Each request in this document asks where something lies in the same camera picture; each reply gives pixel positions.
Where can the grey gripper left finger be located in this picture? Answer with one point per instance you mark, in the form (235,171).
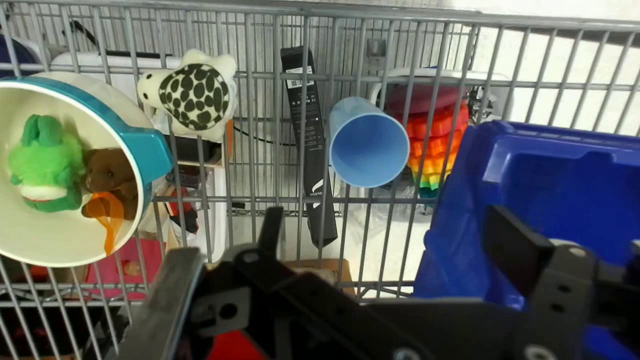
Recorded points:
(163,302)

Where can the light blue plastic cup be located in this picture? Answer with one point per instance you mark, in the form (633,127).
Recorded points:
(367,153)

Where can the black remote control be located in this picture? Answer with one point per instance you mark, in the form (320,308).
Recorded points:
(311,132)

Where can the white plastic tub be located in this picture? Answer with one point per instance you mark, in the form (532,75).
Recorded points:
(427,72)

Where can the blue plastic storage bin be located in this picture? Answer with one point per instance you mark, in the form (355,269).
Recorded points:
(553,180)

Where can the white toy with dark spots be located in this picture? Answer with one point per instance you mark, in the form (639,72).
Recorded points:
(193,97)

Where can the brown plush toy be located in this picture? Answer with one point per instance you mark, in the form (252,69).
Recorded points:
(107,171)

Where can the green plush toy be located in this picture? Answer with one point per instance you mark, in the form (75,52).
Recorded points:
(46,160)

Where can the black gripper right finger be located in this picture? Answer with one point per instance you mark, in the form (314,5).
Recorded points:
(516,247)

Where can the brown cardboard sheet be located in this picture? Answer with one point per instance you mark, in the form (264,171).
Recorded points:
(320,270)

